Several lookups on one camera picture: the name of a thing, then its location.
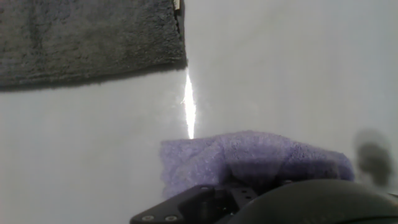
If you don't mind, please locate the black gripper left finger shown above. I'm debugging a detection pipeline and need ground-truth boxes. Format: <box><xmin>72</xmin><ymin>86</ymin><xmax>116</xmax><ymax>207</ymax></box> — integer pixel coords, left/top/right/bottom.
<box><xmin>129</xmin><ymin>183</ymin><xmax>259</xmax><ymax>224</ymax></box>

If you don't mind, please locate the purple fluffy cloth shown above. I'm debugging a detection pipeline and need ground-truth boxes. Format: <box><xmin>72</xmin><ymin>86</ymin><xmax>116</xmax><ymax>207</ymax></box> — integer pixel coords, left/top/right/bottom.
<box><xmin>159</xmin><ymin>130</ymin><xmax>356</xmax><ymax>198</ymax></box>

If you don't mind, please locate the grey glossy table sheet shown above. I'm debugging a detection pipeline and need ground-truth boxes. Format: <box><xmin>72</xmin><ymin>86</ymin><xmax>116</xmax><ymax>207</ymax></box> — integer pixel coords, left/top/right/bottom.
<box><xmin>0</xmin><ymin>0</ymin><xmax>398</xmax><ymax>224</ymax></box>

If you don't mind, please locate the dark grey towel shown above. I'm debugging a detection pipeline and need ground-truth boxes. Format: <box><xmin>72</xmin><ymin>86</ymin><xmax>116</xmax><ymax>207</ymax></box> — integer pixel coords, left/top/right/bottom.
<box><xmin>0</xmin><ymin>0</ymin><xmax>188</xmax><ymax>91</ymax></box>

